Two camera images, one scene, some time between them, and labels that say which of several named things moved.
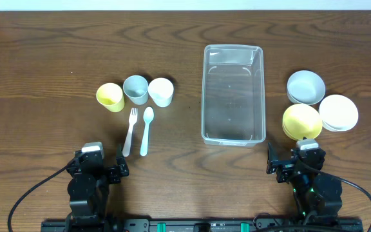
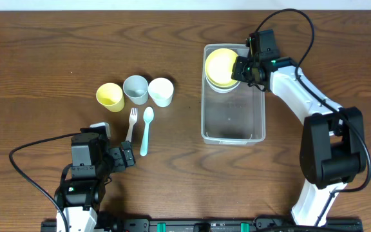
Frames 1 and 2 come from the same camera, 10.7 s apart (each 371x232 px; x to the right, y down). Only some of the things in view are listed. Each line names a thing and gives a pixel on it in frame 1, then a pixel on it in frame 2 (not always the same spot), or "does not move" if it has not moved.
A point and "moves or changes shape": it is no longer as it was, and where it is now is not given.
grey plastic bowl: (305, 87) moves or changes shape
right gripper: (282, 166) to (241, 69)
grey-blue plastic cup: (136, 88) does not move
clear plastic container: (233, 98) does not move
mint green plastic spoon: (148, 115) does not move
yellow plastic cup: (111, 96) does not move
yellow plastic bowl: (301, 120) to (219, 66)
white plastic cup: (161, 91) does not move
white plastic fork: (133, 119) does not move
